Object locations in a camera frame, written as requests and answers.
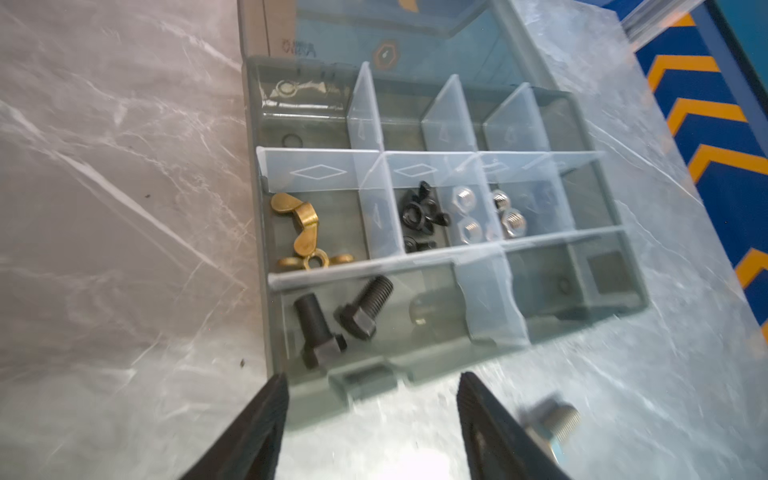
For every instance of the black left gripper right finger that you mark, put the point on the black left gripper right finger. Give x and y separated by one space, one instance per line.
496 445

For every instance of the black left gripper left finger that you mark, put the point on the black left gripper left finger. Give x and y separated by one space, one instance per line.
250 446

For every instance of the small silver hex bolt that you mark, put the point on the small silver hex bolt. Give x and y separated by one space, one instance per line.
550 424

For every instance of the large black hex bolt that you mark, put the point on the large black hex bolt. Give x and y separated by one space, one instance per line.
321 345

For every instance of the brass wing nut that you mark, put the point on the brass wing nut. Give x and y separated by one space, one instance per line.
318 259
306 218

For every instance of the silver hex nut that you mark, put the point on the silver hex nut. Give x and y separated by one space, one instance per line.
513 223
500 199
463 199
469 231

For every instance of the clear grey compartment organizer box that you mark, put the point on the clear grey compartment organizer box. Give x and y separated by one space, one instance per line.
351 104

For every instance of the aluminium corner frame post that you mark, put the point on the aluminium corner frame post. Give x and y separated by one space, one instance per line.
650 17

